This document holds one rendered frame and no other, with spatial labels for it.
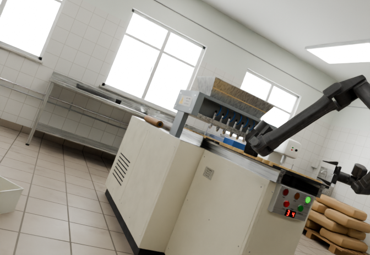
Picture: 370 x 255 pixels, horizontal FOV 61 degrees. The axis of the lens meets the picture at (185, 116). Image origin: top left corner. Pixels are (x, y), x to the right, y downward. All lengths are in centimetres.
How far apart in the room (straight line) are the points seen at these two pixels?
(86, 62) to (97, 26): 57
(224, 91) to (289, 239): 103
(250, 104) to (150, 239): 117
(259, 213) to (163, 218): 79
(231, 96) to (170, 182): 74
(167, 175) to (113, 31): 336
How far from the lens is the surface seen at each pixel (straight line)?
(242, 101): 231
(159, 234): 224
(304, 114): 136
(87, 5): 510
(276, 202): 162
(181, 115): 217
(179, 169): 211
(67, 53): 498
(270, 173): 162
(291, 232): 181
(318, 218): 561
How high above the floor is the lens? 93
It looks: 2 degrees up
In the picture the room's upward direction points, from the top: 21 degrees clockwise
